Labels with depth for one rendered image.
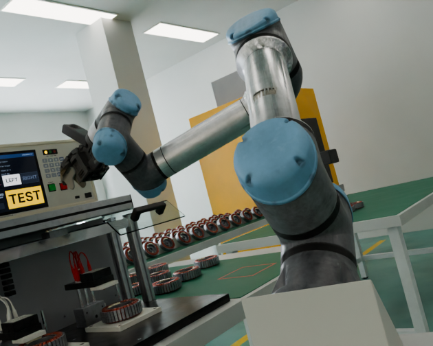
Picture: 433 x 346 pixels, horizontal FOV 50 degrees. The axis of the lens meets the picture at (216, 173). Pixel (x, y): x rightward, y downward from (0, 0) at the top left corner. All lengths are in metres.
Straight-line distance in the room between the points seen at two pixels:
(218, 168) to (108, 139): 4.11
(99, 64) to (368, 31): 3.28
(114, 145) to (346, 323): 0.62
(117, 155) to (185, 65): 6.82
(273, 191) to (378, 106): 5.59
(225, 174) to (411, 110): 2.41
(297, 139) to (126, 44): 5.15
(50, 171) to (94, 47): 4.35
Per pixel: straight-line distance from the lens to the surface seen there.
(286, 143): 0.65
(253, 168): 0.64
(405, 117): 6.10
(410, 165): 6.13
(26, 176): 1.40
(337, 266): 0.69
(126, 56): 5.66
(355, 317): 0.63
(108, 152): 1.04
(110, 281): 1.40
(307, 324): 0.64
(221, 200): 5.15
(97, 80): 5.67
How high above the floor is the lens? 1.05
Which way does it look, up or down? 3 degrees up
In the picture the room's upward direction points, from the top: 14 degrees counter-clockwise
